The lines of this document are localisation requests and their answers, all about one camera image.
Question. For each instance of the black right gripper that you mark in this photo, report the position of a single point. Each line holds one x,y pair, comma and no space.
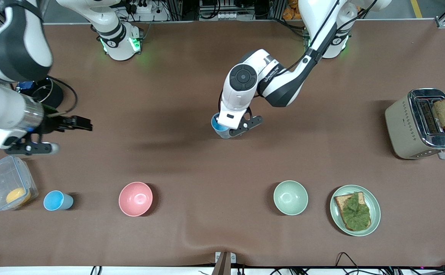
50,123

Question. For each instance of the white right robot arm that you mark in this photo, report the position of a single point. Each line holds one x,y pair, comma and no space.
1,107

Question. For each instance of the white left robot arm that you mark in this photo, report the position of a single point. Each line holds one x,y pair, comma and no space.
241,88

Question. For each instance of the clear plastic food container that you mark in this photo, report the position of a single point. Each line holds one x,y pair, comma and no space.
1,179

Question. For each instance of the yellow round food piece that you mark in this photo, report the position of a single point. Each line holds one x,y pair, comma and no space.
17,196

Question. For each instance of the pink bowl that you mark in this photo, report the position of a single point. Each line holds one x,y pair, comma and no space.
135,198

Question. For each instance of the brown table cloth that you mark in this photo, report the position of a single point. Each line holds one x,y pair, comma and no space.
169,84

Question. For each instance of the white power strip with plugs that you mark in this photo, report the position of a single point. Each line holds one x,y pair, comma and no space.
140,5

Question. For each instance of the small white power strip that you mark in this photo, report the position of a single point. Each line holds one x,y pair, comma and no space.
228,15

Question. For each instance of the pale green bowl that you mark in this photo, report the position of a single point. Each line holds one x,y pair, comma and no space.
290,197

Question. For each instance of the orange packaged snacks pile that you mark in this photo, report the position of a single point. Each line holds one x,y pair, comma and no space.
291,11

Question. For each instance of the toast slice under lettuce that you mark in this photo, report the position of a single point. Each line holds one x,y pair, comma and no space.
340,201

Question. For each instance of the green lettuce leaf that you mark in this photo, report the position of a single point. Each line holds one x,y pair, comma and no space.
356,214

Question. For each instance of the pale green plate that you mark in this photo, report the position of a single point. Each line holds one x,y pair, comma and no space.
375,206

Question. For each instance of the beige chrome toaster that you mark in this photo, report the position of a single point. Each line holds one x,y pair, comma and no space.
402,130

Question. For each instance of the metal table edge bracket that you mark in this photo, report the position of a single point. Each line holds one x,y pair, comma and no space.
224,263

